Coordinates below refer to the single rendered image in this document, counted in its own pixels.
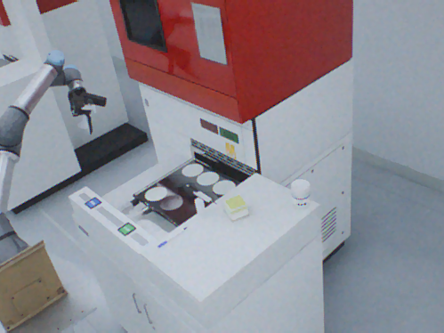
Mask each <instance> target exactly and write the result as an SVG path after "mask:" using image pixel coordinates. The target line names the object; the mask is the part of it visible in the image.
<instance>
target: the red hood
mask: <svg viewBox="0 0 444 333"><path fill-rule="evenodd" d="M109 2H110V9H111V11H112V13H113V17H114V20H115V26H116V28H117V33H118V37H119V42H120V45H121V48H122V52H123V55H124V60H125V65H126V68H127V71H128V74H129V78H131V79H133V80H135V81H138V82H141V83H143V84H144V85H149V86H151V87H153V88H155V89H158V90H160V91H163V92H164V93H167V94H169V95H172V96H175V97H177V98H179V99H181V100H185V101H186V102H189V103H191V104H193V105H197V106H199V107H200V108H202V109H204V110H210V111H211V112H213V113H215V114H216V115H221V116H222V117H225V118H227V119H231V120H233V121H235V122H237V123H239V124H241V125H243V124H245V123H246V122H247V121H248V120H250V119H252V118H254V117H255V116H256V115H260V113H262V112H264V111H265V110H267V109H269V108H270V107H271V106H273V105H275V104H277V103H278V102H280V101H281V100H284V99H285V98H287V96H289V95H291V94H293V93H294V92H296V91H298V90H300V89H301V88H303V87H304V86H305V85H308V84H309V83H311V82H312V81H315V80H316V79H318V78H319V77H321V76H323V75H325V74H326V73H328V71H331V70H333V69H334V68H335V67H337V66H339V65H341V64H342V63H343V62H345V61H347V60H349V59H350V58H351V57H352V34H353V0H109Z"/></svg>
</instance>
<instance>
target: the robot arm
mask: <svg viewBox="0 0 444 333"><path fill-rule="evenodd" d="M64 63H65V55H64V53H62V52H61V51H59V50H51V51H50V52H49V53H48V54H47V60H46V61H45V62H44V63H43V66H42V67H41V68H40V69H39V70H38V72H37V73H36V74H35V75H34V76H33V78H32V80H31V81H30V82H29V83H28V86H26V88H25V89H24V90H23V92H22V93H21V95H20V96H19V98H18V99H17V101H15V102H14V104H13V105H10V106H9V107H8V108H7V109H6V110H5V111H4V114H3V115H1V117H0V264H2V263H4V262H5V261H6V260H10V258H12V257H14V256H15V255H18V254H19V253H20V252H22V251H23V250H26V249H27V248H29V247H31V246H30V245H29V244H28V243H27V242H26V241H24V240H22V239H21V238H20V237H19V236H18V234H17V233H16V231H15V230H14V229H13V227H12V226H11V225H10V223H9V218H8V217H7V216H6V213H7V208H8V204H9V195H10V190H11V186H12V177H13V172H14V164H17V163H18V162H19V158H20V152H21V149H22V141H23V132H24V129H25V126H26V124H27V123H28V121H29V119H30V116H29V115H30V113H31V112H32V111H33V109H34V108H35V106H36V105H37V103H38V102H39V101H40V100H41V99H42V97H43V95H44V93H45V92H46V91H47V89H48V87H50V86H61V85H67V86H68V88H69V91H68V99H69V102H70V105H71V107H73V108H71V113H72V115H73V112H72V110H74V114H76V115H73V117H78V115H83V116H82V122H80V124H79V125H78V126H79V127H80V128H83V129H89V133H90V134H92V132H93V127H92V123H91V117H90V114H91V111H92V112H93V113H94V114H96V113H97V110H96V109H95V105H99V106H102V107H104V106H105V105H106V101H107V98H106V97H103V96H100V95H95V94H91V93H87V92H86V90H85V84H84V81H83V80H82V78H81V72H80V71H79V69H78V67H76V65H73V64H69V65H68V66H66V67H64V68H63V66H64Z"/></svg>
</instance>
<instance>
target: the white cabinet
mask: <svg viewBox="0 0 444 333"><path fill-rule="evenodd" d="M72 217H73V216H72ZM73 220H74V222H75V224H76V228H77V231H78V232H79V234H80V238H81V240H82V241H83V244H84V246H85V251H86V253H87V255H88V256H89V259H90V263H91V265H92V267H93V269H94V271H95V275H96V277H97V280H98V281H99V283H100V287H101V290H102V292H103V294H104V296H105V299H106V302H107V304H108V306H109V310H110V313H111V314H112V316H113V318H115V320H116V321H117V322H118V323H119V324H120V325H121V326H122V327H123V328H125V330H126V331H127V332H128V333H324V313H323V255H322V232H320V233H319V235H318V236H316V237H314V238H313V240H312V241H309V243H308V244H307V245H306V246H304V247H303V248H302V249H301V250H299V251H298V252H297V253H296V254H295V255H293V256H292V257H291V258H290V259H289V260H288V261H286V262H285V263H284V264H283V265H281V266H280V267H279V269H277V270H276V271H275V272H274V273H273V274H272V275H270V277H269V278H267V279H266V280H265V281H264V282H262V283H261V284H260V285H259V286H258V287H257V288H255V290H253V291H252V292H250V294H249V295H247V296H246V297H245V298H244V299H242V300H241V301H240V302H239V303H238V304H237V305H235V306H234V307H233V308H232V309H230V311H228V312H227V313H226V314H225V315H223V316H222V317H221V319H219V320H218V321H217V322H216V323H215V324H213V325H212V326H211V328H210V329H205V328H204V327H203V326H202V325H201V324H200V323H198V322H197V321H196V320H195V319H193V318H192V316H190V315H189V314H187V313H186V312H185V311H184V310H183V309H182V308H181V307H180V306H179V305H177V304H176V303H175V302H174V301H173V299H170V298H169V297H168V296H167V295H165V294H164V293H163V291H161V290H159V289H158V288H157V287H156V286H155V285H153V283H151V282H150V281H149V280H146V279H144V278H143V276H142V275H140V274H139V273H138V272H137V271H135V270H134V269H133V267H132V266H131V265H129V264H128V263H127V262H126V261H124V260H123V259H122V258H121V257H120V256H118V255H117V254H116V253H115V252H114V251H112V250H111V249H110V248H109V247H108V246H106V245H105V244H104V243H103V242H102V241H100V240H99V239H98V238H97V237H96V236H95V235H93V234H92V233H91V232H90V231H88V230H87V229H86V228H85V226H83V225H82V224H81V223H80V222H78V221H77V220H76V218H74V217H73Z"/></svg>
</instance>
